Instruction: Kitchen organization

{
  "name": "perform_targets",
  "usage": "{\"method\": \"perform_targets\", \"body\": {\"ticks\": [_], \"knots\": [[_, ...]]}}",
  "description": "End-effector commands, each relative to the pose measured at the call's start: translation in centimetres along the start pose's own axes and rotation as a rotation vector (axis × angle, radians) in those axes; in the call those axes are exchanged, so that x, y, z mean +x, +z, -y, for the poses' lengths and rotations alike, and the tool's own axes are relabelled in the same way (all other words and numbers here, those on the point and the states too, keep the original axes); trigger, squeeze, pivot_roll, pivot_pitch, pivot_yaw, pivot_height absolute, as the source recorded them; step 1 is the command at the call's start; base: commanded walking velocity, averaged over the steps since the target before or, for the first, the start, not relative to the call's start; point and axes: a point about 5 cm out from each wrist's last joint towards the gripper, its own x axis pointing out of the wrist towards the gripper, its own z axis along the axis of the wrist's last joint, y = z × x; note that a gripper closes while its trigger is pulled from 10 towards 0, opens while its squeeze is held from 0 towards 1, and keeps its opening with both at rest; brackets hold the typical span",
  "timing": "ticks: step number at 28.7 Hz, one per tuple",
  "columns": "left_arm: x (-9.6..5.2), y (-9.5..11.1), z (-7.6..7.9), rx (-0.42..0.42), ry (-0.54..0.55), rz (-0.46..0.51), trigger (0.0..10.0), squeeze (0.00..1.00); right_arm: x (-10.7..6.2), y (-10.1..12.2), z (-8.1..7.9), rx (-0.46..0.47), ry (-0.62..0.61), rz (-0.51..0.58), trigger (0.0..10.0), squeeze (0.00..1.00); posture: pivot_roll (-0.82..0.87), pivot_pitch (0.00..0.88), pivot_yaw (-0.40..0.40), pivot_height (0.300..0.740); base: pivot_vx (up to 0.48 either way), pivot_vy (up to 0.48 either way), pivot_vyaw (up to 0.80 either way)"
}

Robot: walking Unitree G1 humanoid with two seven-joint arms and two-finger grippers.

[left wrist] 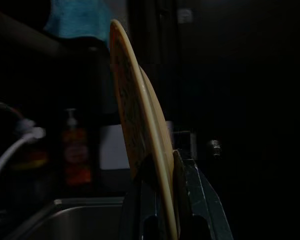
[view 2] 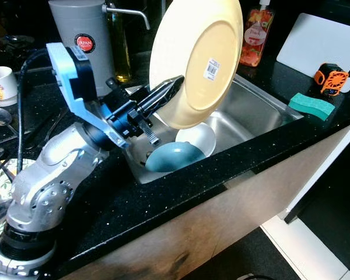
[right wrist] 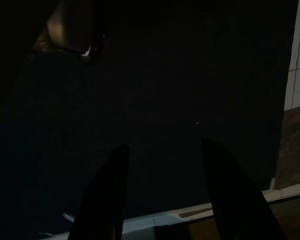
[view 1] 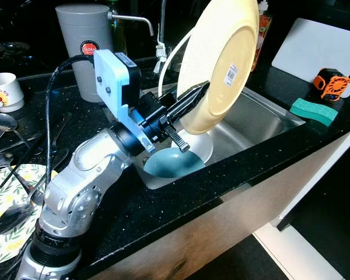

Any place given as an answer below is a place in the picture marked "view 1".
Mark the yellow oil bottle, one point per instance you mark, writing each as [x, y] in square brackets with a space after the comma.
[119, 41]

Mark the green sponge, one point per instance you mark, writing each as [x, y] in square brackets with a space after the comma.
[315, 111]

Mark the white cutting board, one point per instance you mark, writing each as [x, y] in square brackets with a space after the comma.
[315, 46]

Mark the stainless steel sink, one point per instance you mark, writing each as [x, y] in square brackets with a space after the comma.
[256, 119]

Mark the grey water dispenser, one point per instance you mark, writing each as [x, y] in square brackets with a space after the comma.
[76, 35]

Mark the large steel spoon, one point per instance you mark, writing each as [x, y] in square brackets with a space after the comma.
[9, 220]

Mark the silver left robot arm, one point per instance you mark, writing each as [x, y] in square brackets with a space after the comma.
[76, 186]

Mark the white mug red print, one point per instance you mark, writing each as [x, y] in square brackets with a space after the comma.
[3, 87]

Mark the steel faucet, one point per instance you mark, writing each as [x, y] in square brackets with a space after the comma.
[162, 35]

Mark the orange dish soap bottle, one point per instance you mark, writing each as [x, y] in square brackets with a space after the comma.
[263, 35]

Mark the white bowl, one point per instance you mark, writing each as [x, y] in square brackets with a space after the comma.
[201, 146]

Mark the brown base cabinet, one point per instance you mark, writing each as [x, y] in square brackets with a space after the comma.
[239, 227]

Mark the light blue plate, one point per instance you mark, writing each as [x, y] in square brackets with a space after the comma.
[172, 164]

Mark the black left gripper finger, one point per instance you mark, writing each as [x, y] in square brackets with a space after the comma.
[192, 96]
[181, 115]

